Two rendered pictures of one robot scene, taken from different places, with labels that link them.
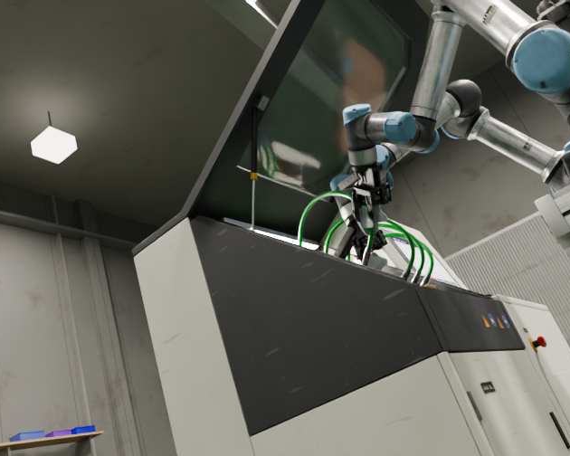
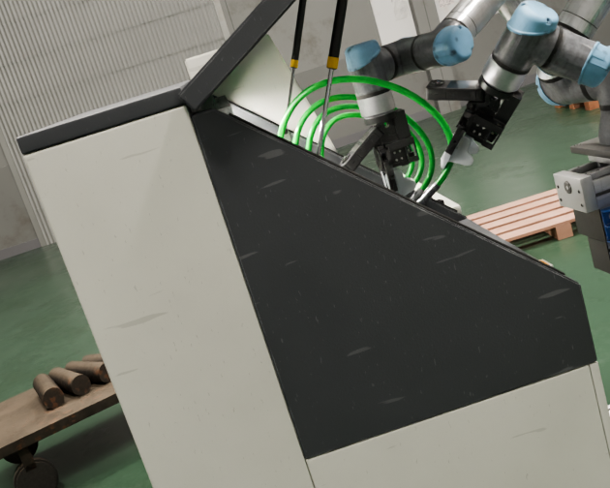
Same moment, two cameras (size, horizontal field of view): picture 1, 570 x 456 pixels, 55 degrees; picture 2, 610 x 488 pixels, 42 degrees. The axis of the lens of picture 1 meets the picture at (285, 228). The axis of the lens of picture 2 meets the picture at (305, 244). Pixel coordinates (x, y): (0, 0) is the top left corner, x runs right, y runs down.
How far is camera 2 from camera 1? 130 cm
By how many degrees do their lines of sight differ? 50
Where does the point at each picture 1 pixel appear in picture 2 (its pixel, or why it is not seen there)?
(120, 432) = not seen: outside the picture
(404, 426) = (536, 438)
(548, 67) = not seen: outside the picture
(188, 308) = (185, 272)
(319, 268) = (454, 245)
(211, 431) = (231, 456)
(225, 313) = (271, 289)
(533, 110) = not seen: outside the picture
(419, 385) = (563, 396)
